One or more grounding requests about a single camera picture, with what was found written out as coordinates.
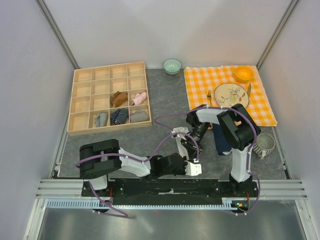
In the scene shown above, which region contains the white cloth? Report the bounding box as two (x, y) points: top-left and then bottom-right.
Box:
(174, 134), (192, 160)

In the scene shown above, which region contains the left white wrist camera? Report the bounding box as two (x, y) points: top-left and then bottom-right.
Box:
(184, 160), (202, 177)

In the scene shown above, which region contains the aluminium frame rail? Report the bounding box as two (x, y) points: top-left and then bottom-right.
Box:
(35, 179), (308, 200)

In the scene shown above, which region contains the orange bowl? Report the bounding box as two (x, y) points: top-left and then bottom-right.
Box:
(234, 65), (254, 83)

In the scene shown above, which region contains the beige decorated plate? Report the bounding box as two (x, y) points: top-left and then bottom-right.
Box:
(214, 83), (250, 108)

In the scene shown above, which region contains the navy blue underwear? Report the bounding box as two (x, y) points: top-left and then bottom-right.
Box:
(212, 124), (232, 156)

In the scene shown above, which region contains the gold fork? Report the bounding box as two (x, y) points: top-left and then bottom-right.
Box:
(206, 90), (213, 107)

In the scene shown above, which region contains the light grey rolled cloth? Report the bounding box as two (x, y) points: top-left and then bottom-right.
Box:
(95, 112), (109, 128)

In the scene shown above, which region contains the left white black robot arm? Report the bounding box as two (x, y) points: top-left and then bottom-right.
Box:
(76, 139), (187, 197)

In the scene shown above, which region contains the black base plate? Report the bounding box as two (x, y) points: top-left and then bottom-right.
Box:
(96, 178), (258, 206)

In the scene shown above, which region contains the aluminium corner post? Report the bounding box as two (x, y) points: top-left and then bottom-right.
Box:
(35, 0), (80, 69)
(256, 0), (301, 70)

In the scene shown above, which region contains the wooden compartment tray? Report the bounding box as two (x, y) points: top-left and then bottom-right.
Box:
(67, 61), (152, 136)

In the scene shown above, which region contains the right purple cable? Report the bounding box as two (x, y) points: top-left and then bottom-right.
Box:
(154, 106), (262, 216)

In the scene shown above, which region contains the grey ribbed cup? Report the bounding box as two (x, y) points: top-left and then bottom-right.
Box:
(252, 133), (276, 159)

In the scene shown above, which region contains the brown underwear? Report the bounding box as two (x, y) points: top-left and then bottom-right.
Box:
(110, 91), (128, 108)

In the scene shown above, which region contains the gold knife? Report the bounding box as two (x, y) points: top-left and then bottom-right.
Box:
(247, 83), (252, 98)

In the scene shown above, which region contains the pink rolled cloth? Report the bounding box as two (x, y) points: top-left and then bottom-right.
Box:
(132, 91), (148, 106)

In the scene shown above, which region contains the grey cable duct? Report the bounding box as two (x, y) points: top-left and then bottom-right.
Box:
(46, 199), (238, 211)

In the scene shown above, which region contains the striped dark rolled cloth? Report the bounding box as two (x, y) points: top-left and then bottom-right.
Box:
(110, 108), (129, 126)

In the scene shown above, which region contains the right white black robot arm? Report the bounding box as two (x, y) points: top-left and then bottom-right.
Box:
(178, 103), (261, 197)

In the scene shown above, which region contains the orange checkered tablecloth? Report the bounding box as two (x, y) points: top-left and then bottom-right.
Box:
(184, 65), (278, 127)

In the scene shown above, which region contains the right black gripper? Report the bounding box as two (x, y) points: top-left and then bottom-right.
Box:
(180, 122), (210, 161)

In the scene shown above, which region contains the teal ceramic bowl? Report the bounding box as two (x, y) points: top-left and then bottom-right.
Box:
(163, 59), (182, 75)

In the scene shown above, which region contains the left aluminium corner post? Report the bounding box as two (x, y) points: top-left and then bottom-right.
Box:
(35, 0), (80, 69)

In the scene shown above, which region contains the right aluminium corner post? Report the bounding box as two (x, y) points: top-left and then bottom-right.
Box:
(256, 0), (301, 70)

